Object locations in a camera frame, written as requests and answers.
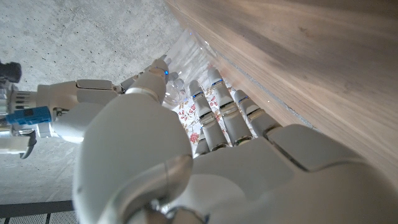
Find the floral backdrop cloth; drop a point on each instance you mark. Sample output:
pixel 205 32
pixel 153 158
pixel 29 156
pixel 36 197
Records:
pixel 189 119

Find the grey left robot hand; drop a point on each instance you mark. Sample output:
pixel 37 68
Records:
pixel 140 149

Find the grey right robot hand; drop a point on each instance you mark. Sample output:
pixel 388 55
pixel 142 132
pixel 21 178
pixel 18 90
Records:
pixel 77 99

